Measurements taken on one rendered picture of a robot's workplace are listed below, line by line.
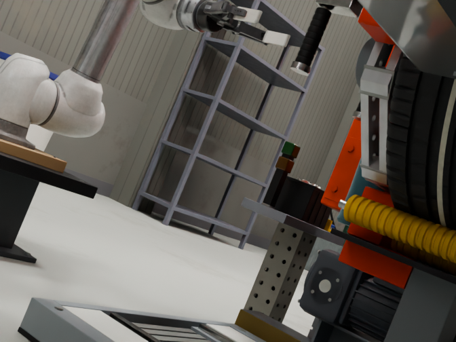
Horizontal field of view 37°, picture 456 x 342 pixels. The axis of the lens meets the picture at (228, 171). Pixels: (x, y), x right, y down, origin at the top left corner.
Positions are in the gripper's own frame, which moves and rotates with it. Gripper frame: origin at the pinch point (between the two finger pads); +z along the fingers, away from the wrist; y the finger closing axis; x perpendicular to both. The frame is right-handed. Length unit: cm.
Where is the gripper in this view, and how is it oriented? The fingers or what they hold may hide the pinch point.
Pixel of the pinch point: (269, 28)
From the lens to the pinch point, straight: 161.5
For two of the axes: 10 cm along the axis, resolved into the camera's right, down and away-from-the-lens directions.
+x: 3.8, -9.2, 0.3
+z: 7.5, 2.9, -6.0
